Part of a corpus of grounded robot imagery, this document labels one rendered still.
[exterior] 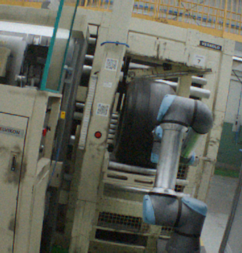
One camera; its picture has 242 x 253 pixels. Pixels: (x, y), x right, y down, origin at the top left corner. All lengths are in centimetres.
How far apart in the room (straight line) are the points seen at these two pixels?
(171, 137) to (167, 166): 12
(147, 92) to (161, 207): 99
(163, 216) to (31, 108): 70
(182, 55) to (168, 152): 134
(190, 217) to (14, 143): 80
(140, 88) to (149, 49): 49
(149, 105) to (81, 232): 96
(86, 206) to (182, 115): 118
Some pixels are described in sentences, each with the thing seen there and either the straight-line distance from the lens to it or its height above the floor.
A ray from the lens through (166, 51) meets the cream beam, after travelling 273.
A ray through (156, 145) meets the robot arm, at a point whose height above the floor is 111.
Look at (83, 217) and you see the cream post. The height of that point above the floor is 50.
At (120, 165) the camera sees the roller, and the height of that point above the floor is 90.
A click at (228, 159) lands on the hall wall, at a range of 1176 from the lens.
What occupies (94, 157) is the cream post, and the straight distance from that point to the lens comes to 243.
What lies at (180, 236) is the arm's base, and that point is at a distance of 153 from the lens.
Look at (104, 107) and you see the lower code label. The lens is 241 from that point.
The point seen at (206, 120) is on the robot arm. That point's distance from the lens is 158.
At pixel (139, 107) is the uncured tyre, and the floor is 127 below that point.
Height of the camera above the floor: 126
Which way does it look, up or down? 3 degrees down
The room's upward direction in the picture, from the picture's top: 11 degrees clockwise
